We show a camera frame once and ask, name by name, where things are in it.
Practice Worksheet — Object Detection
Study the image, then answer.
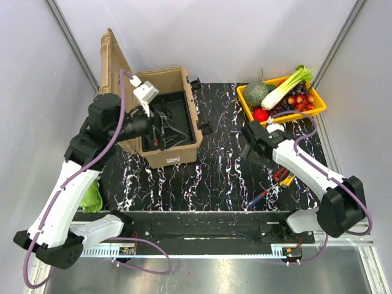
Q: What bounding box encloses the red yellow cherry cluster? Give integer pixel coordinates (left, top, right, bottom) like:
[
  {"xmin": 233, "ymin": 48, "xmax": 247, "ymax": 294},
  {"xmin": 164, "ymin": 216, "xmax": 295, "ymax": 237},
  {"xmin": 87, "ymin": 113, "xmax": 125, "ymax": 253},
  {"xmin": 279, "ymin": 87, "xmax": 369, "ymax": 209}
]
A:
[{"xmin": 287, "ymin": 94, "xmax": 315, "ymax": 111}]

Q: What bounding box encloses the napa cabbage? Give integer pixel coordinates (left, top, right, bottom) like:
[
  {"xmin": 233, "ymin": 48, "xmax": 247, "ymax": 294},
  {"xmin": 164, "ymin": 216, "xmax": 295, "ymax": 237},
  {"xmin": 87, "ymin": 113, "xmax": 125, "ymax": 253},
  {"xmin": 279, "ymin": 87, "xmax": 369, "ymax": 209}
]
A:
[{"xmin": 80, "ymin": 179, "xmax": 103, "ymax": 213}]

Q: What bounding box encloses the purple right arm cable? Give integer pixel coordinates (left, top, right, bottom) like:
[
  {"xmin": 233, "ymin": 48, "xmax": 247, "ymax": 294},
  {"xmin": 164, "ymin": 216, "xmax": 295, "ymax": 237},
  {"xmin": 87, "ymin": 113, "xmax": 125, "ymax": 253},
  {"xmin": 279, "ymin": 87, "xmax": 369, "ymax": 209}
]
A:
[{"xmin": 266, "ymin": 110, "xmax": 374, "ymax": 266}]

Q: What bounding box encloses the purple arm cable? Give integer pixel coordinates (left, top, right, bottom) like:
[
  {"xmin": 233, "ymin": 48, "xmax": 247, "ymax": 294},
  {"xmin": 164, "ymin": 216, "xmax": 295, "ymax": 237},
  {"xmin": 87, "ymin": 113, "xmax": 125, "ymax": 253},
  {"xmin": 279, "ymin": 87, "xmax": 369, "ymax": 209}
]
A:
[
  {"xmin": 23, "ymin": 69, "xmax": 173, "ymax": 289},
  {"xmin": 266, "ymin": 110, "xmax": 374, "ymax": 266}
]

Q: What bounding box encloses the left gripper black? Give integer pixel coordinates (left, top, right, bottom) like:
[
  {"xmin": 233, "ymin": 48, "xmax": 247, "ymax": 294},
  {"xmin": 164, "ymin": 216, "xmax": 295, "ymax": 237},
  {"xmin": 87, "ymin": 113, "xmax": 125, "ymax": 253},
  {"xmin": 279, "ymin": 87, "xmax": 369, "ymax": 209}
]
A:
[{"xmin": 108, "ymin": 99, "xmax": 187, "ymax": 149}]

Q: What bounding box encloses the black tool box tray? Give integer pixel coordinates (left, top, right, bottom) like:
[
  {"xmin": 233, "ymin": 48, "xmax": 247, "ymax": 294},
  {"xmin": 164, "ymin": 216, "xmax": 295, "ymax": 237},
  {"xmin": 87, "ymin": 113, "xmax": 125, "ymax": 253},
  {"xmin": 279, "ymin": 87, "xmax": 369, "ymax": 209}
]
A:
[{"xmin": 141, "ymin": 91, "xmax": 196, "ymax": 152}]

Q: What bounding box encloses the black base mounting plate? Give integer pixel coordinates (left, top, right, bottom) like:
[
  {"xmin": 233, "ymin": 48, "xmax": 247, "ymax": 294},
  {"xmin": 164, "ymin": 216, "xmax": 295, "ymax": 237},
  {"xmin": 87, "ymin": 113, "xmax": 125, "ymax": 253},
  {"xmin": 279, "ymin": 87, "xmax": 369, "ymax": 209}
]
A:
[{"xmin": 125, "ymin": 211, "xmax": 315, "ymax": 258}]

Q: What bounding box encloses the black marble pattern mat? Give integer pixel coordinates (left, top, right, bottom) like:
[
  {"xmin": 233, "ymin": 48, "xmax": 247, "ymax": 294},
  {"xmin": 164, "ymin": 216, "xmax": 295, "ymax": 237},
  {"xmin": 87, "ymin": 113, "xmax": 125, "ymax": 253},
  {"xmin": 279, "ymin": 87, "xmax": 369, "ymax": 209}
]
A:
[{"xmin": 99, "ymin": 83, "xmax": 319, "ymax": 211}]

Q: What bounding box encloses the dark grape bunch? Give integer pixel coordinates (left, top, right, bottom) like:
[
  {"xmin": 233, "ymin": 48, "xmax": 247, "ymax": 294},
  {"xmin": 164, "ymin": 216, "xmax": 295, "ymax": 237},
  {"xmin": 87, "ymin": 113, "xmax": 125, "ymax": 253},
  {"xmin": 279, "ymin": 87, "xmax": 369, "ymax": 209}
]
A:
[{"xmin": 267, "ymin": 81, "xmax": 310, "ymax": 115}]

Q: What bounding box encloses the avocado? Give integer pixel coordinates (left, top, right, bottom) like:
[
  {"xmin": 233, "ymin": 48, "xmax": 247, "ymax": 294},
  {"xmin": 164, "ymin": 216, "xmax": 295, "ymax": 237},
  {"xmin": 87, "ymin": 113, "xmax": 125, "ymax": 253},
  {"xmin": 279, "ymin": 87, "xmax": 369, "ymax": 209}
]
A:
[{"xmin": 267, "ymin": 85, "xmax": 276, "ymax": 92}]

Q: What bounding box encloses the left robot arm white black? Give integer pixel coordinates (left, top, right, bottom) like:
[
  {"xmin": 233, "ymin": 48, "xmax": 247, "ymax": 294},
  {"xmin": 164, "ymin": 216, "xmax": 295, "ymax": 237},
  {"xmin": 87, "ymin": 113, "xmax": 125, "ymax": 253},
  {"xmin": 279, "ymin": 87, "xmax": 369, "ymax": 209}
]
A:
[{"xmin": 13, "ymin": 93, "xmax": 189, "ymax": 270}]

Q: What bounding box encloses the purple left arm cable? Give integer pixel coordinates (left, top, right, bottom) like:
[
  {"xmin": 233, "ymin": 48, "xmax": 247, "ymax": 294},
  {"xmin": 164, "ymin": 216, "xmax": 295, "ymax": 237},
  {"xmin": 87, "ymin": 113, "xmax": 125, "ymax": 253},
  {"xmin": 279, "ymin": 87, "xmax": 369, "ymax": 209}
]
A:
[{"xmin": 23, "ymin": 69, "xmax": 173, "ymax": 289}]

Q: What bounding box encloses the red apple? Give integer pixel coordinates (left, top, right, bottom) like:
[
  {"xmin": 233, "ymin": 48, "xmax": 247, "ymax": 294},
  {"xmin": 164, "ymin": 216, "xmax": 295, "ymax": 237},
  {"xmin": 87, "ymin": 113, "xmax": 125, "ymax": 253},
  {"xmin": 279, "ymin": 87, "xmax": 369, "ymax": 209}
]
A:
[{"xmin": 252, "ymin": 108, "xmax": 269, "ymax": 123}]

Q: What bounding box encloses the yellow utility knife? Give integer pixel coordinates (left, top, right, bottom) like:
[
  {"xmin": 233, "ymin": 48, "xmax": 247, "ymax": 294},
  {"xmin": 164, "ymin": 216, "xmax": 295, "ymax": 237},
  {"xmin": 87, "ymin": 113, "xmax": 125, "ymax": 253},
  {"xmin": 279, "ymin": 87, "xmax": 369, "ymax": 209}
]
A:
[{"xmin": 279, "ymin": 173, "xmax": 295, "ymax": 189}]

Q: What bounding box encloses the tan plastic tool box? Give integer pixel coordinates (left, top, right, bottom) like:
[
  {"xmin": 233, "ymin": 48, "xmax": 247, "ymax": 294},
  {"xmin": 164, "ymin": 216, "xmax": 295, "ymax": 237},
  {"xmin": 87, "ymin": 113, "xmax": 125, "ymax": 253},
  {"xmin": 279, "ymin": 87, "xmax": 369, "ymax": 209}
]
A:
[{"xmin": 99, "ymin": 29, "xmax": 203, "ymax": 168}]

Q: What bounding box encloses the green melon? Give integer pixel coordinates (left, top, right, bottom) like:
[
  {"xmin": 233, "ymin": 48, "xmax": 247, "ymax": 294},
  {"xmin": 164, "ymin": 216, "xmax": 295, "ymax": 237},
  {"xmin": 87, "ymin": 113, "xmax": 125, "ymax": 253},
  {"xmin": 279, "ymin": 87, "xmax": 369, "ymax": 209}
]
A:
[{"xmin": 243, "ymin": 81, "xmax": 269, "ymax": 107}]

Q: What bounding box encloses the yellow plastic tray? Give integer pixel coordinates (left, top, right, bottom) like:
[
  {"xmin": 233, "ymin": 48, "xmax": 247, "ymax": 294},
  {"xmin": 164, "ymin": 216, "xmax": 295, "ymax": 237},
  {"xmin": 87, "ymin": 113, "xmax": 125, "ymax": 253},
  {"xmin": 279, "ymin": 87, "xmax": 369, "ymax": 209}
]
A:
[{"xmin": 236, "ymin": 81, "xmax": 326, "ymax": 126}]

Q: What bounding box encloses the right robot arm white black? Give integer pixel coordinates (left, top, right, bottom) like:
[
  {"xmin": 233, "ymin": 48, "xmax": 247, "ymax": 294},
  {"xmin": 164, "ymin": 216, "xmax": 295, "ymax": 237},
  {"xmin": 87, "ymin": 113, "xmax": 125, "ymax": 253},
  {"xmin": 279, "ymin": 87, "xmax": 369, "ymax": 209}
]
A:
[{"xmin": 241, "ymin": 121, "xmax": 367, "ymax": 243}]

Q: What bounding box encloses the leek with green leaves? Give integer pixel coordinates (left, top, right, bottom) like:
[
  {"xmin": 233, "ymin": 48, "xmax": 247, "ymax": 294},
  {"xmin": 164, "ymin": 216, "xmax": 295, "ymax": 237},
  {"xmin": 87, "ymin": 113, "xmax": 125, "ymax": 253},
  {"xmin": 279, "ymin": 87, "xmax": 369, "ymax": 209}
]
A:
[{"xmin": 260, "ymin": 65, "xmax": 315, "ymax": 110}]

